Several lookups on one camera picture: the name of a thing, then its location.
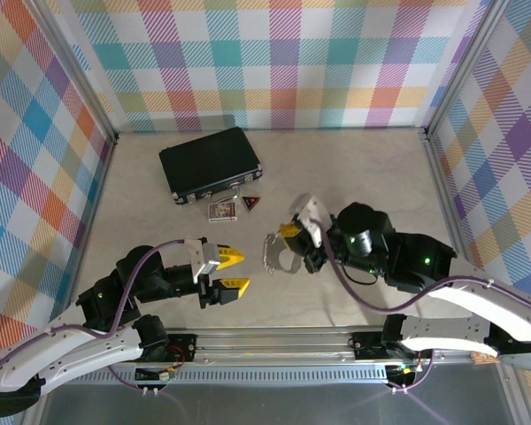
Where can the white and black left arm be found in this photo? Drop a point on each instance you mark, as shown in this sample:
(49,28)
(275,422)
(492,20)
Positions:
(71,358)

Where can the aluminium frame post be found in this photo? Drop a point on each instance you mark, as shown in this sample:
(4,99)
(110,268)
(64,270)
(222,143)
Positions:
(75,66)
(464,66)

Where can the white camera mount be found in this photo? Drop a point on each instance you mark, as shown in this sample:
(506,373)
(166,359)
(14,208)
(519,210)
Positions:
(316,219)
(197,257)

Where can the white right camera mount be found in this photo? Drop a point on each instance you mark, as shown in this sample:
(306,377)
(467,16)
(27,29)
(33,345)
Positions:
(316,219)

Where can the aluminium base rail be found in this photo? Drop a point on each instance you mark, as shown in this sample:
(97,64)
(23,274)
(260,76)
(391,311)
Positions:
(283,354)

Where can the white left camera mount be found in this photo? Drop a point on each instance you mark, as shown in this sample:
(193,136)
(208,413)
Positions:
(197,257)

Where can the black briefcase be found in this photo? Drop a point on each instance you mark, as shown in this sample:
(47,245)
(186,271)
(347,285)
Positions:
(208,164)

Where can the small picture card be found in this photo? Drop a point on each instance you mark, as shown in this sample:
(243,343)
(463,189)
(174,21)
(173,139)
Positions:
(222,211)

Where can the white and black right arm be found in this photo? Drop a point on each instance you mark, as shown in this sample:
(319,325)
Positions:
(460,327)

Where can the black red triangular tag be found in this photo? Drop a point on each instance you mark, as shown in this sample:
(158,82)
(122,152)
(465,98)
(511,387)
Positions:
(250,202)

